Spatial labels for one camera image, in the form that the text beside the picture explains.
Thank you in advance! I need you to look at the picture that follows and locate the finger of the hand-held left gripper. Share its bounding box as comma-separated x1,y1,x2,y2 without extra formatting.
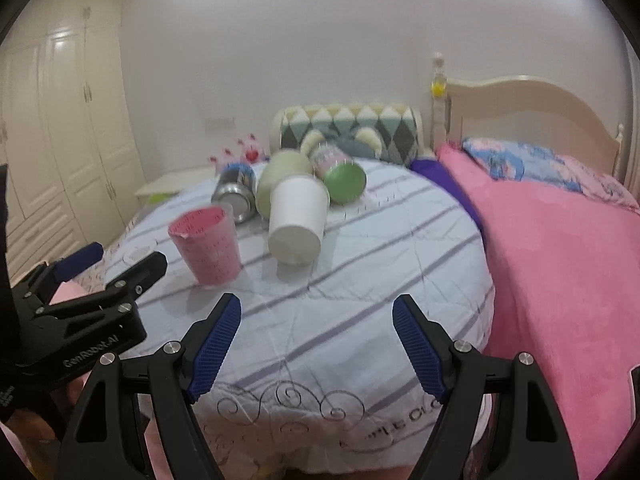
20,242,104,307
100,251,169,307

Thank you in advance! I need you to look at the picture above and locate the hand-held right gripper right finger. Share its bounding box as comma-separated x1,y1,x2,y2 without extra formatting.
391,294,584,480

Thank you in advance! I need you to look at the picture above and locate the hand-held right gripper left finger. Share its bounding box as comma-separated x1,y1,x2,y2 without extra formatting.
59,292,242,480

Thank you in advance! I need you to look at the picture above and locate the white cup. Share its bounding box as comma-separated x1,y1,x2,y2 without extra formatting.
268,175,331,266

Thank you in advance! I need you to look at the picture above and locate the pink cup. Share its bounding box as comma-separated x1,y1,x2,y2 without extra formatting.
167,205,243,286

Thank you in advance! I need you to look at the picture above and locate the pale green cup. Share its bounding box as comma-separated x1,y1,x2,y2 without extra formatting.
255,150,315,220

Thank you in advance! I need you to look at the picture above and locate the white striped bed sheet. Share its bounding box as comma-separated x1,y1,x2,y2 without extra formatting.
82,156,497,480

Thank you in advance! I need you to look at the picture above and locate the white bedside table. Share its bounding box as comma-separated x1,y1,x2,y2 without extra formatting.
133,165,224,206

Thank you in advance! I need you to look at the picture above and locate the silver metal can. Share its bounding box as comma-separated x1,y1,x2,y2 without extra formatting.
210,161,259,224

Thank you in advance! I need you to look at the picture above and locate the cream wardrobe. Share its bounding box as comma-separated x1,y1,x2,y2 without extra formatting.
0,0,149,282

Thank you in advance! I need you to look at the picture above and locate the pink blanket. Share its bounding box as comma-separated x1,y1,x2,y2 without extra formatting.
434,142,640,480

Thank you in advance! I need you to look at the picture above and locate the pink heart decoration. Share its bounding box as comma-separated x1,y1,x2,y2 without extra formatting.
209,132,267,172

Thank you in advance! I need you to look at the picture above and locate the purple cloth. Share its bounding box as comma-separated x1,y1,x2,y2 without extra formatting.
409,156,484,235

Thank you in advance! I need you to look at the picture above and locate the pink can with green base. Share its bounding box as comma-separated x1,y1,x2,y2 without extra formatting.
308,142,368,206

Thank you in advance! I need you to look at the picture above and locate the grey blue pillow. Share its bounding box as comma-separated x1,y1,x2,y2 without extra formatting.
334,134,382,159

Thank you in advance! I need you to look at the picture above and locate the blue pink printed pillow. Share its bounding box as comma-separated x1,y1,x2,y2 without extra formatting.
460,137,640,212

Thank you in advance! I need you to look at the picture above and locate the diamond patterned cushion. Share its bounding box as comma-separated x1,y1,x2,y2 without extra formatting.
269,103,425,166

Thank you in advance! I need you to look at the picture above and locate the cream wooden headboard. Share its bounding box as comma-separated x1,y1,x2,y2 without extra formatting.
430,74,629,187

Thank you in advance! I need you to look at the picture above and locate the clear bottle with yellow liquid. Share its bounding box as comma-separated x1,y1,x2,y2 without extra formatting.
429,51,449,99

